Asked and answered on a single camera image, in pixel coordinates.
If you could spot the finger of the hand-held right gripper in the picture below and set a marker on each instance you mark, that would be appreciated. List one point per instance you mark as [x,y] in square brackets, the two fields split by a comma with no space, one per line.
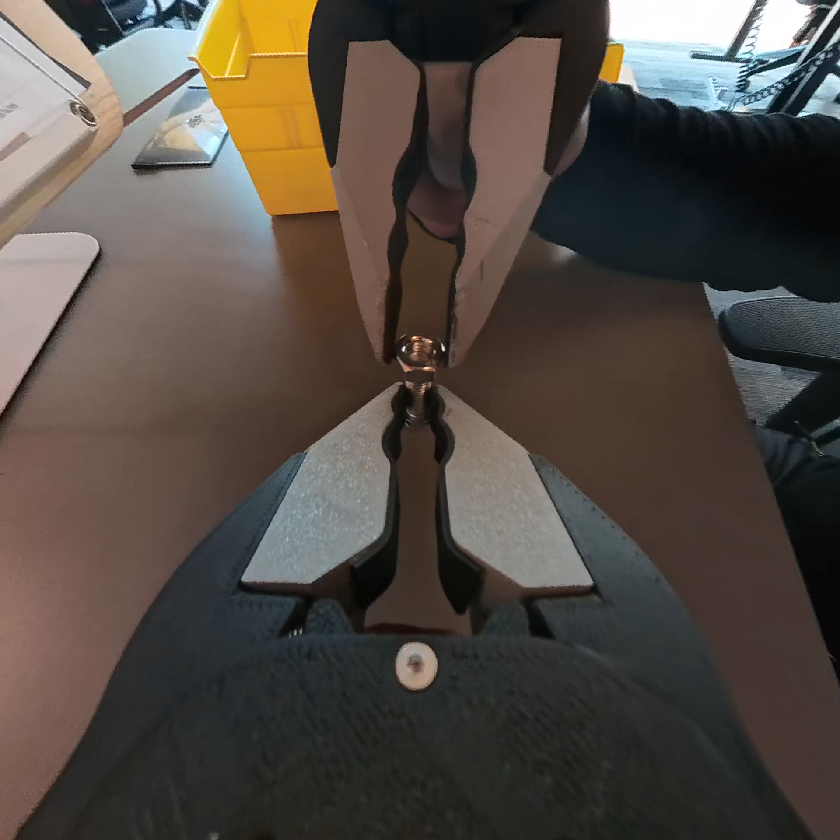
[371,144]
[508,144]

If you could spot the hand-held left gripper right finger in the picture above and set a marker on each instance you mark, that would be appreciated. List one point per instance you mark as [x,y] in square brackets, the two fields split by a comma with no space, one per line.
[505,518]

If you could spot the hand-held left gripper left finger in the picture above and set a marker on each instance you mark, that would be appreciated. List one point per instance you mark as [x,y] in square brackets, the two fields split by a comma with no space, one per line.
[328,518]

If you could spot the yellow plastic bin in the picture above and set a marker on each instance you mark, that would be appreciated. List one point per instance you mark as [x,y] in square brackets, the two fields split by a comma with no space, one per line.
[275,131]

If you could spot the silver bolt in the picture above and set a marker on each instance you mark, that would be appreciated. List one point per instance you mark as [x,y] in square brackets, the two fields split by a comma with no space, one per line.
[418,394]

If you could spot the silver hex nut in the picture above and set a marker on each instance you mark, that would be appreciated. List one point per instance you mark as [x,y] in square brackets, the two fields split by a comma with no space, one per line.
[401,361]

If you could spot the person's right hand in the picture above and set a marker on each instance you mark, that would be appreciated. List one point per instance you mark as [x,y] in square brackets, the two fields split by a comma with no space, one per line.
[436,207]

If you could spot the black patterned card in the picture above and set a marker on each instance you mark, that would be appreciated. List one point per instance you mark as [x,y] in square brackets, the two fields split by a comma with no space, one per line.
[184,141]

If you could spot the person's dark torso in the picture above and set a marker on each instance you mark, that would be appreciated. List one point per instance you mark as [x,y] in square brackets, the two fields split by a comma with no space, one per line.
[810,525]

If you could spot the wooden standing desk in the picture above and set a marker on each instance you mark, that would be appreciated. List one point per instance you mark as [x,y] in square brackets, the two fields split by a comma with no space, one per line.
[808,65]

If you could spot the grey office chair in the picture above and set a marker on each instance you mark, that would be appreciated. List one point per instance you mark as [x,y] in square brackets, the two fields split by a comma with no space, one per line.
[787,328]

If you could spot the printed instruction sheet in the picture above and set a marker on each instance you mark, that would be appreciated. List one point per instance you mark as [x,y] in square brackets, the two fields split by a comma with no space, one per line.
[26,98]

